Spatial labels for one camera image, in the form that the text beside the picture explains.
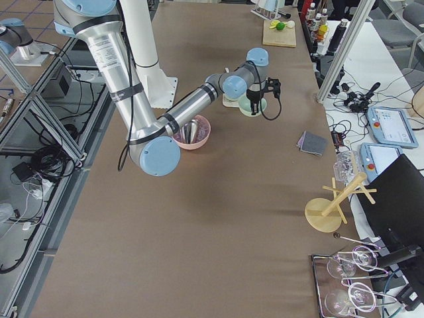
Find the black water bottle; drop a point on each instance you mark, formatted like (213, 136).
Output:
(337, 37)

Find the grey folded cloth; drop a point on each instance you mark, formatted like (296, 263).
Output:
(313, 144)

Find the green bowl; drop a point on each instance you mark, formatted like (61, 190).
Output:
(245, 108)

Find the wooden cutting board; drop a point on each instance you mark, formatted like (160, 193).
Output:
(272, 37)

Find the metal ice scoop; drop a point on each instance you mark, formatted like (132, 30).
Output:
(189, 131)

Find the wine glass upper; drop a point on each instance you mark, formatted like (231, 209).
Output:
(344, 264)

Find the aluminium frame post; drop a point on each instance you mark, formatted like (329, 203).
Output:
(362, 12)

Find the clear plastic cup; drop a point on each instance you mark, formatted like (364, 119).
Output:
(347, 166)

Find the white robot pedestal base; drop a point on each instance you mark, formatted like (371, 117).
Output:
(160, 89)

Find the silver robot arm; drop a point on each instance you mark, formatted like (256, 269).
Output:
(120, 38)

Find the black monitor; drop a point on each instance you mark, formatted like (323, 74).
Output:
(397, 214)

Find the wine glass lower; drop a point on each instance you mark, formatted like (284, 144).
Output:
(358, 297)

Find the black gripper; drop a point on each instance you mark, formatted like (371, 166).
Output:
(253, 96)

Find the wire glass rack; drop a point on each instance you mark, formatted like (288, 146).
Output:
(342, 280)

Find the blue teach pendant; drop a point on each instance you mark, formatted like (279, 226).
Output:
(377, 157)
(391, 126)

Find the wooden mug tree stand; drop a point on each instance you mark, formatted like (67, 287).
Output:
(326, 216)

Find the clear ice cubes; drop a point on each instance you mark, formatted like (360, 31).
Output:
(203, 130)

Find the wine glass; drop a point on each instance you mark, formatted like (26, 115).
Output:
(344, 264)
(358, 297)

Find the beige rabbit tray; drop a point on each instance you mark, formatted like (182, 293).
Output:
(230, 102)

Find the blue teach pendant near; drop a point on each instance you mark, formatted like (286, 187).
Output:
(377, 157)

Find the blue teach pendant far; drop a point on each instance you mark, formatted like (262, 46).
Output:
(391, 126)

